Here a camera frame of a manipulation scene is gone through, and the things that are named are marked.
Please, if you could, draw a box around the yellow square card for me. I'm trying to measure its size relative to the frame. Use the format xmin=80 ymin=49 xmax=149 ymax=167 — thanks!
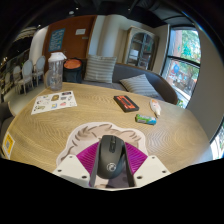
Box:
xmin=1 ymin=132 xmax=16 ymax=160

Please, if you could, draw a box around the black box with orange print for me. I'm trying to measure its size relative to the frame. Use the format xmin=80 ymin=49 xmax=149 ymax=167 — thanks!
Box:
xmin=113 ymin=94 xmax=140 ymax=113

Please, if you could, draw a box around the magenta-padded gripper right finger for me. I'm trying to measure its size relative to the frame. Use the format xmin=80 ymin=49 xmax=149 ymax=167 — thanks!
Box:
xmin=124 ymin=141 xmax=171 ymax=188

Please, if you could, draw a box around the arched wooden glass cabinet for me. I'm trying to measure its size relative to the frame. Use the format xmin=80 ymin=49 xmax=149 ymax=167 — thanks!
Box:
xmin=123 ymin=25 xmax=160 ymax=72

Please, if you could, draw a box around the group of white dining chairs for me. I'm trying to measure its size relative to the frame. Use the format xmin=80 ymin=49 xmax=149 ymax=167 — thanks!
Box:
xmin=3 ymin=55 xmax=47 ymax=96

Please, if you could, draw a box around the blue wall poster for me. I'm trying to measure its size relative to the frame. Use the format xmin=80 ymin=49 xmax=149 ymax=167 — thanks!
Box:
xmin=48 ymin=28 xmax=66 ymax=53

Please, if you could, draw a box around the cat-shaped beige mouse pad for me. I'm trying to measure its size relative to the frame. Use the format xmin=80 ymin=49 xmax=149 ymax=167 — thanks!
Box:
xmin=55 ymin=122 xmax=149 ymax=167

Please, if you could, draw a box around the white sticker sheet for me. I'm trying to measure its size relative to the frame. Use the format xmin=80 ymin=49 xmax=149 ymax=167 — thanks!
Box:
xmin=30 ymin=90 xmax=78 ymax=116

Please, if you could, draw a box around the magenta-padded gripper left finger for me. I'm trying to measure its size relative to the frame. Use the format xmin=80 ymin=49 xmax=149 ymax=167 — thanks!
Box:
xmin=52 ymin=141 xmax=101 ymax=188

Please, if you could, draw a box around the flat-lying striped cushion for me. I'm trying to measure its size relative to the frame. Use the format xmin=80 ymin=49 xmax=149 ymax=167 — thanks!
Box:
xmin=119 ymin=73 xmax=159 ymax=99

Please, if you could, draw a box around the grey sofa with wooden frame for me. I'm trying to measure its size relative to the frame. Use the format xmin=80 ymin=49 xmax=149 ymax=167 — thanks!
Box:
xmin=43 ymin=63 xmax=179 ymax=105

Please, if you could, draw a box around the small white wall sign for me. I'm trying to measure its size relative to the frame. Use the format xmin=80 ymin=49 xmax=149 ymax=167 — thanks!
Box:
xmin=74 ymin=28 xmax=87 ymax=36

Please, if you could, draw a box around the small white spray bottle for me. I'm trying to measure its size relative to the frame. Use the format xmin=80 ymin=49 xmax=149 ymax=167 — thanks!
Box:
xmin=149 ymin=98 xmax=162 ymax=118

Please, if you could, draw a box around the black bag with orange top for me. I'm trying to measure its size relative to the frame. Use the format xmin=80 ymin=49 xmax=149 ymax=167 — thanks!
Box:
xmin=62 ymin=57 xmax=84 ymax=84

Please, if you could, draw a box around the green tissue packet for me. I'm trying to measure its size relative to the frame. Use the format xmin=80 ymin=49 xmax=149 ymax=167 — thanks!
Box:
xmin=135 ymin=113 xmax=158 ymax=126

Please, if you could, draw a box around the black computer mouse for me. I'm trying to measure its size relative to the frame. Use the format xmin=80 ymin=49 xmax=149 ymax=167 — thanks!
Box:
xmin=96 ymin=134 xmax=128 ymax=183

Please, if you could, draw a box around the upright striped cushion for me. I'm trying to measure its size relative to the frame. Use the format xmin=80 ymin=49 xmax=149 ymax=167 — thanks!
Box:
xmin=83 ymin=54 xmax=118 ymax=84

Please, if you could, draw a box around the clear shaker bottle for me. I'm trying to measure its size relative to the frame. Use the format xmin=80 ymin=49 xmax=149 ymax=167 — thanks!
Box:
xmin=47 ymin=51 xmax=68 ymax=92

